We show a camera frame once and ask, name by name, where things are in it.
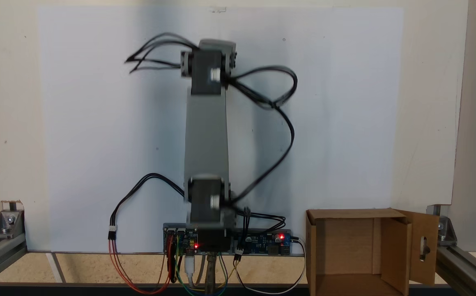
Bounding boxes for black motor cable loop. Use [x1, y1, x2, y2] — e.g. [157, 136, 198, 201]
[124, 32, 199, 75]

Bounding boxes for large white paper sheet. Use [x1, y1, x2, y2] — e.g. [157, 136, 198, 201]
[38, 6, 405, 253]

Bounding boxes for brown cardboard box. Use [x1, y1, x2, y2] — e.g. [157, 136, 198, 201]
[306, 208, 440, 296]

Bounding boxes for white usb cable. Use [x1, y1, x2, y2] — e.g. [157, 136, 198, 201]
[184, 254, 205, 287]

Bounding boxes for red and orange wire bundle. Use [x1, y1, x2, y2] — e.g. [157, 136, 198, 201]
[108, 238, 181, 295]

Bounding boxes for aluminium corner bracket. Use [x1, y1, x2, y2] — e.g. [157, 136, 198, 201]
[0, 201, 25, 240]
[427, 204, 459, 246]

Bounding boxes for black motor cable bundle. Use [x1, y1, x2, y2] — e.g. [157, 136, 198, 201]
[226, 66, 299, 235]

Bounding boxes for metal table clamp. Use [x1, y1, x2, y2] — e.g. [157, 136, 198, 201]
[204, 253, 218, 295]

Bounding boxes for controller board with jumper wires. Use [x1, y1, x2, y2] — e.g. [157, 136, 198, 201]
[164, 225, 199, 255]

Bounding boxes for black cable with white connector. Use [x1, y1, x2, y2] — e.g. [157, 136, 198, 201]
[108, 173, 187, 241]

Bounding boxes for black frame bar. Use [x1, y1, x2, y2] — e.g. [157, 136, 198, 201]
[0, 283, 476, 296]

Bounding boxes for coloured jumper wires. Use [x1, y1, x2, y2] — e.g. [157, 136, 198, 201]
[173, 246, 238, 296]

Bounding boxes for blue power converter board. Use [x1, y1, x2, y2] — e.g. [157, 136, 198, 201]
[234, 231, 292, 256]

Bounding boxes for grey base plate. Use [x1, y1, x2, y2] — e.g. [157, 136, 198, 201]
[163, 223, 292, 257]

